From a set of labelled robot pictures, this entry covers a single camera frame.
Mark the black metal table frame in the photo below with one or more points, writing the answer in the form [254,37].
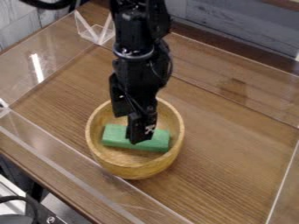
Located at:
[27,203]

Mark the brown wooden bowl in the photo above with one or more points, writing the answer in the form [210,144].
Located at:
[134,164]

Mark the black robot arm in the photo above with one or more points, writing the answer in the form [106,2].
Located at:
[142,24]

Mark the clear acrylic corner bracket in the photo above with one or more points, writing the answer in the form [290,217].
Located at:
[99,34]

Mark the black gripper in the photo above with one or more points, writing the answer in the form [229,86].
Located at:
[135,82]

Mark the clear acrylic tray wall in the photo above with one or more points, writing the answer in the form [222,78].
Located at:
[103,195]

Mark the green rectangular block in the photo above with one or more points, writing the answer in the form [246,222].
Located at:
[115,138]

